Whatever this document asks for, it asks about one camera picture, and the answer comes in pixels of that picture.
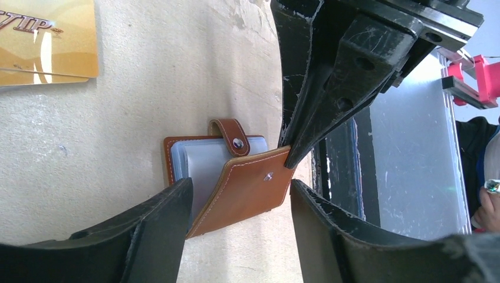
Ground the orange card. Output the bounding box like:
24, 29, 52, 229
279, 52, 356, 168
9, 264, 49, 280
1, 0, 99, 87

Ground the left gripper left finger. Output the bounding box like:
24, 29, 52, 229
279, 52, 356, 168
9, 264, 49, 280
1, 179, 193, 282

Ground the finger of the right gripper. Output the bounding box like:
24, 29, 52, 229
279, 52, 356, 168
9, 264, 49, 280
283, 15, 416, 169
271, 1, 324, 147

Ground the person in dark clothes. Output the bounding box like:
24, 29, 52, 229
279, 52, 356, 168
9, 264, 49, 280
455, 116, 499, 232

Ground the brown leather card holder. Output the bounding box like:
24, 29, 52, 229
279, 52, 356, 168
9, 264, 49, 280
163, 119, 295, 239

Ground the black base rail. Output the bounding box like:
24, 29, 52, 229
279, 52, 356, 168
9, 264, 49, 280
312, 108, 380, 226

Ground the red clamp fixture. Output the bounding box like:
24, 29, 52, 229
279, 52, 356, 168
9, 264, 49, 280
437, 47, 499, 110

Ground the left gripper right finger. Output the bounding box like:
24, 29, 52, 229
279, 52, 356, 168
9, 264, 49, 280
290, 179, 499, 282

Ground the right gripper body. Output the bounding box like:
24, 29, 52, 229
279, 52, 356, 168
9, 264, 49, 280
327, 1, 484, 93

